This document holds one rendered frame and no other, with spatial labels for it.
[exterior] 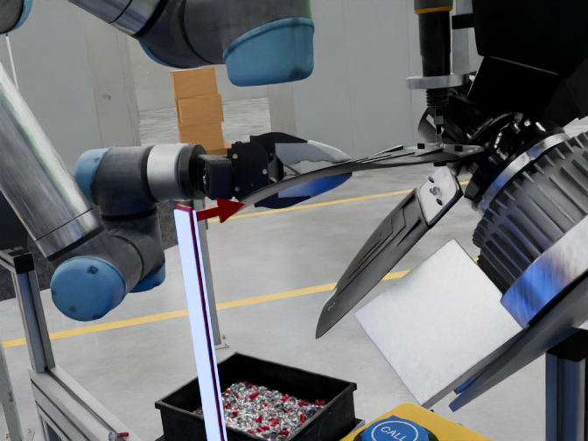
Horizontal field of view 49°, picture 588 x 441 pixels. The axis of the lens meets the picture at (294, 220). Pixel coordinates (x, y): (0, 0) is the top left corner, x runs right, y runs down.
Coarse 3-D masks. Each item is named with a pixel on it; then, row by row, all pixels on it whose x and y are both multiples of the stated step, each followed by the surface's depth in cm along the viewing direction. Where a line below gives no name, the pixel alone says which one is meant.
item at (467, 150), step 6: (426, 144) 82; (432, 144) 82; (444, 144) 80; (450, 144) 80; (456, 144) 79; (444, 150) 76; (450, 150) 76; (468, 150) 74; (474, 150) 75; (480, 150) 75; (462, 156) 73
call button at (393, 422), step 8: (392, 416) 41; (376, 424) 41; (384, 424) 40; (392, 424) 40; (400, 424) 40; (408, 424) 40; (416, 424) 40; (368, 432) 40; (376, 432) 40; (384, 432) 40; (392, 432) 40; (400, 432) 40; (408, 432) 39; (416, 432) 39; (424, 432) 39; (368, 440) 39; (376, 440) 39; (384, 440) 39; (392, 440) 39; (400, 440) 39; (408, 440) 39; (416, 440) 39; (424, 440) 39
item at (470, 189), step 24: (456, 96) 80; (456, 120) 79; (480, 120) 78; (504, 120) 78; (552, 120) 77; (480, 144) 79; (504, 144) 75; (528, 144) 75; (456, 168) 82; (480, 168) 76; (504, 168) 76; (480, 192) 78
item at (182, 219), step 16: (176, 224) 57; (192, 256) 57; (192, 272) 57; (192, 288) 58; (192, 304) 59; (192, 320) 59; (192, 336) 60; (208, 368) 59; (208, 384) 60; (208, 400) 61; (208, 416) 62; (208, 432) 62
